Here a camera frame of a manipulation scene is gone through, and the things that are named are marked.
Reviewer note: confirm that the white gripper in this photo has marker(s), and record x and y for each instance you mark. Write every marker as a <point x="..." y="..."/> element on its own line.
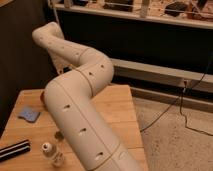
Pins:
<point x="61" y="65"/>

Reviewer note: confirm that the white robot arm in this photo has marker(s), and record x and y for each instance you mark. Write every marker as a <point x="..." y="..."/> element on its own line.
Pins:
<point x="68" y="96"/>

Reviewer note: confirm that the red bowl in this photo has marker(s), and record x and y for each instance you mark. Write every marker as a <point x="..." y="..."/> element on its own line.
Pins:
<point x="42" y="98"/>

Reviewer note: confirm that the blue sponge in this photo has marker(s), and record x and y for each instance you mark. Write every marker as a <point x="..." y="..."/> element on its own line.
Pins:
<point x="29" y="114"/>

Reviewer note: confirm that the metal pole stand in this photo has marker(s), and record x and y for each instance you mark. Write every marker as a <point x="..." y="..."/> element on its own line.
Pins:
<point x="53" y="5"/>

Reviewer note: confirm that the orange toy carrot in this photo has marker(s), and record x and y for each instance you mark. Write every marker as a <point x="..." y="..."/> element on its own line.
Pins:
<point x="58" y="135"/>

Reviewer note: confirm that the white shelf ledge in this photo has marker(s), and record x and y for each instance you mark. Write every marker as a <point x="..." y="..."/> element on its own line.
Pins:
<point x="132" y="16"/>

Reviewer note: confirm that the grey baseboard rail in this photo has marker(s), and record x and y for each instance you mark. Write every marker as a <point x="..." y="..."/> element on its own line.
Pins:
<point x="190" y="89"/>

